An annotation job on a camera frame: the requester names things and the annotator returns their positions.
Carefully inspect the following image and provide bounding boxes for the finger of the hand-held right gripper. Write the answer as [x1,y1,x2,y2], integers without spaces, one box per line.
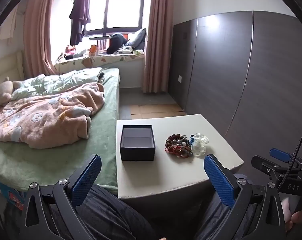
[269,148,294,163]
[251,155,277,178]

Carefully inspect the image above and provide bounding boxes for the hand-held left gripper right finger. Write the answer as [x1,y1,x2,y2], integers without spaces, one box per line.
[203,154,287,240]

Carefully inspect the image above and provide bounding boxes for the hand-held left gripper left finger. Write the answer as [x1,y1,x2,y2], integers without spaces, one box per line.
[22,154,103,240]

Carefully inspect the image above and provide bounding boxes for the clear crystal bracelet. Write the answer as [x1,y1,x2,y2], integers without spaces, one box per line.
[193,133,209,144]
[191,140,208,156]

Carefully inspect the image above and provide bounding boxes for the red string bracelet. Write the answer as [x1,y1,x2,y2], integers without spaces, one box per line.
[165,147,191,158]

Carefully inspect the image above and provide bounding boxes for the grey bead bracelet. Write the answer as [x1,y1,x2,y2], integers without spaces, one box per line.
[177,135,192,155]

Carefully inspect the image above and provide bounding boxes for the black jewelry box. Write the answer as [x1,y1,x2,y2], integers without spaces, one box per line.
[120,124,156,161]

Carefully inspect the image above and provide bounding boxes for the brown bead bracelet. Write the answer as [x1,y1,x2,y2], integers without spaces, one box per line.
[165,133,189,153]

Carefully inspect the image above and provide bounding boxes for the person's right hand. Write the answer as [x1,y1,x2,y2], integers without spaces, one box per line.
[282,196,302,233]

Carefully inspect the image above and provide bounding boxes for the green bed sheet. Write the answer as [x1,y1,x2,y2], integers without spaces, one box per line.
[0,67,120,195]

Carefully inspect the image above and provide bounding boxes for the white leather side table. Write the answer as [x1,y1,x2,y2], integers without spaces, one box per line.
[116,114,244,200]

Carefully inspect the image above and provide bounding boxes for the pink floral blanket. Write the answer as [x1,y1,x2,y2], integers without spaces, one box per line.
[0,82,106,148]

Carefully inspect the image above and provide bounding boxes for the flattened cardboard sheets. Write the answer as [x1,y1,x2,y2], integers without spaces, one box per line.
[129,104,187,120]

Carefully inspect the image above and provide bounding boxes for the light green quilt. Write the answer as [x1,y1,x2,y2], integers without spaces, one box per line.
[11,67,104,101]

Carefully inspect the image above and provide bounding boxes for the dark grey wardrobe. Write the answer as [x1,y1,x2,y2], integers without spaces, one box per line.
[168,11,302,170]

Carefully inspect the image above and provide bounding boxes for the patterned window seat cushion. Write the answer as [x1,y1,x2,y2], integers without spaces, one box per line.
[53,54,145,75]

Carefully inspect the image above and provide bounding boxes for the beige plush toy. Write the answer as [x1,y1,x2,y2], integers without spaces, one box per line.
[0,77,23,105]

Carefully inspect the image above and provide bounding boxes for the pile of small toys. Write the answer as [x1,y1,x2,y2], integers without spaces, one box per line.
[57,44,88,61]

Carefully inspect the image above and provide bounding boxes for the black bag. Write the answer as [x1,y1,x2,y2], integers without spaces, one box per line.
[106,32,128,55]

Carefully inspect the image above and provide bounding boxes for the small white folding table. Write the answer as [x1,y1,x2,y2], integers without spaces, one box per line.
[89,35,110,55]

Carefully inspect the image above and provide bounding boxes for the beige padded headboard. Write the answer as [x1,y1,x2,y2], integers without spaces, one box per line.
[0,51,25,90]

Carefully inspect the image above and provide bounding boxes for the grey pillow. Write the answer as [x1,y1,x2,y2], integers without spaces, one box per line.
[125,28,147,53]

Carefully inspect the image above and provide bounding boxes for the pink curtain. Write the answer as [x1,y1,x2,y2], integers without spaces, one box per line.
[141,0,175,94]
[23,0,61,77]

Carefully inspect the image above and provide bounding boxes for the dark hanging clothes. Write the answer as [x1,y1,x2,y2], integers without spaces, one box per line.
[69,0,91,45]

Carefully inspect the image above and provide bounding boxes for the dark framed window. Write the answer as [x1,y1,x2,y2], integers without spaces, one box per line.
[71,0,146,37]

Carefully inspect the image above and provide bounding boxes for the white hanging cloth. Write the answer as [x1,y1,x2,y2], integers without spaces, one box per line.
[0,5,19,40]

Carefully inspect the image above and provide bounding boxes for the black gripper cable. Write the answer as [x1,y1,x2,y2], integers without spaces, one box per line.
[277,126,302,192]

